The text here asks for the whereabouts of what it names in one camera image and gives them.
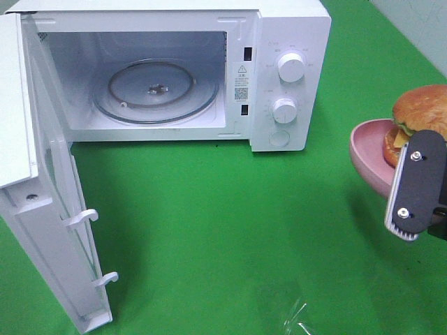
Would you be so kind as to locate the white dial knob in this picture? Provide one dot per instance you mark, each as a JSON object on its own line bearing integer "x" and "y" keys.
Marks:
{"x": 284, "y": 111}
{"x": 291, "y": 67}

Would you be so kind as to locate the green table mat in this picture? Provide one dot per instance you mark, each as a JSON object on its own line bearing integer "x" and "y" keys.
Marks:
{"x": 211, "y": 237}

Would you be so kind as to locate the burger with cheese and lettuce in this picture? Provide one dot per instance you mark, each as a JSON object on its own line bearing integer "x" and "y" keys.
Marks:
{"x": 422, "y": 108}

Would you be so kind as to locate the white microwave oven body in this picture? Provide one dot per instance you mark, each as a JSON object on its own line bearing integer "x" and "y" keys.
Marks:
{"x": 241, "y": 40}

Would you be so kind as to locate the glass microwave turntable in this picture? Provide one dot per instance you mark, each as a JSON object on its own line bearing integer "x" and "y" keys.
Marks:
{"x": 154, "y": 92}

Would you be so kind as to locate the round door release button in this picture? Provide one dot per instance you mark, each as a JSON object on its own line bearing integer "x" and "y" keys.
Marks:
{"x": 279, "y": 138}

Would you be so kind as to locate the pink plate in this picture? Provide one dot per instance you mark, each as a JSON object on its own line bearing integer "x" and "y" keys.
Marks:
{"x": 366, "y": 152}

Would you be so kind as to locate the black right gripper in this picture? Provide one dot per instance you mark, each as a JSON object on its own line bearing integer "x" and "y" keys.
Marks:
{"x": 438, "y": 224}

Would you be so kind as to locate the white microwave door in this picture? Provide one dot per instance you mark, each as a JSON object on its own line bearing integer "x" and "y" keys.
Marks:
{"x": 41, "y": 195}

